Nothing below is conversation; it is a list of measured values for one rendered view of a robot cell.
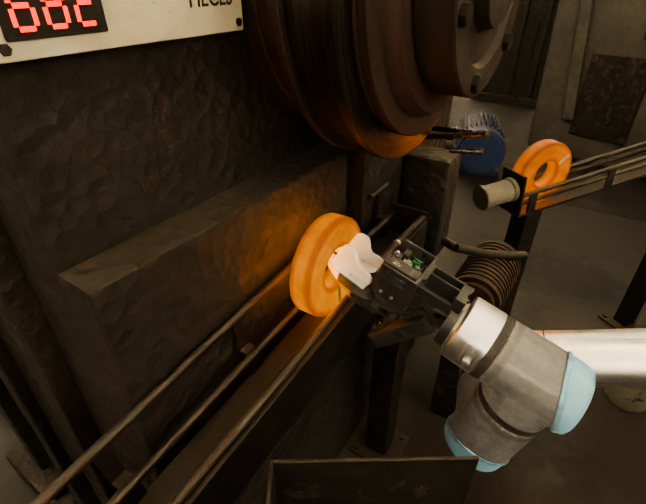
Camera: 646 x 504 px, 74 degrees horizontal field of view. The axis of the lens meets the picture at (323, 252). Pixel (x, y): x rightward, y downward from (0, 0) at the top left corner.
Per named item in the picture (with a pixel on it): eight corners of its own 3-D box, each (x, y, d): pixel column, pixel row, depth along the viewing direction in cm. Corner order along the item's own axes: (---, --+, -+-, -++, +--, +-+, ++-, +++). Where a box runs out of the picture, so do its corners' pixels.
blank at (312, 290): (281, 249, 56) (302, 256, 54) (342, 193, 66) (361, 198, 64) (295, 330, 65) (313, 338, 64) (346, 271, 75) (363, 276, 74)
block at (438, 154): (391, 248, 103) (401, 151, 90) (405, 234, 108) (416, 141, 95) (433, 262, 98) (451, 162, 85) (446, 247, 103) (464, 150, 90)
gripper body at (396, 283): (402, 234, 59) (481, 282, 56) (382, 277, 65) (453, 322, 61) (376, 261, 54) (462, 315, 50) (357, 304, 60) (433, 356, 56)
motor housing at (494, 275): (420, 415, 129) (448, 270, 100) (446, 368, 144) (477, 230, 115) (462, 437, 123) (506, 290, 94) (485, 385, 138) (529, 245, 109)
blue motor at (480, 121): (449, 180, 272) (458, 126, 254) (449, 150, 319) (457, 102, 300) (500, 185, 266) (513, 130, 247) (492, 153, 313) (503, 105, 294)
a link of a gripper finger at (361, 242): (342, 213, 63) (396, 246, 60) (332, 243, 67) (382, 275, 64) (330, 222, 60) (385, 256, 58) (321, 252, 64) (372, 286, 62)
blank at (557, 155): (519, 209, 112) (528, 215, 109) (501, 169, 102) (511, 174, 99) (566, 169, 110) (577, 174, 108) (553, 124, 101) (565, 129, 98)
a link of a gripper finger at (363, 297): (351, 260, 62) (402, 293, 59) (348, 269, 63) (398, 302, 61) (333, 277, 59) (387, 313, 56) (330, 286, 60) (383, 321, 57)
